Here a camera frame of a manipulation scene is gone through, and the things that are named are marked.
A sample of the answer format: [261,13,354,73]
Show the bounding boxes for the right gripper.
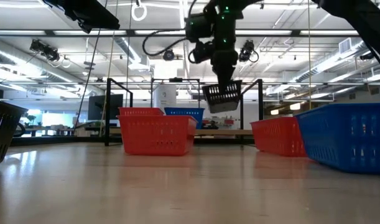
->
[210,49,239,93]

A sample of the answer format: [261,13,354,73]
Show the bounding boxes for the black plastic basket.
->
[0,98,29,167]
[202,80,243,114]

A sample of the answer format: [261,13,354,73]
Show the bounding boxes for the blue plastic basket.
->
[164,107,206,130]
[294,103,380,174]

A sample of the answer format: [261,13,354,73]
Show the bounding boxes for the red plastic basket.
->
[116,114,198,157]
[118,106,165,118]
[249,116,308,158]

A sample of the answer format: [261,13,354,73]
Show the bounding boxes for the white cylindrical tank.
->
[152,83,177,110]

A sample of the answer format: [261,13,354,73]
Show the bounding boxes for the black computer monitor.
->
[87,93,124,121]

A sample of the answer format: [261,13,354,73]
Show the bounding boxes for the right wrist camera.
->
[188,40,216,65]

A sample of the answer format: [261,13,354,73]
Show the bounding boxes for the wooden shelf with black frame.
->
[104,77,264,147]

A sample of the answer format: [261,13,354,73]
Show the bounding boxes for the black metal frame stand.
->
[150,77,201,110]

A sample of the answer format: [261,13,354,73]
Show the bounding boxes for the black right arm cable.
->
[142,30,190,57]

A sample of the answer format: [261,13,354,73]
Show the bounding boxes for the white looped cable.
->
[131,0,148,22]

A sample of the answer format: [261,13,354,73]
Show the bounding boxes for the thin black cable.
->
[73,0,108,131]

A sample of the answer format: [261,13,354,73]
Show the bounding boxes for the black metal table frame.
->
[9,135,256,147]

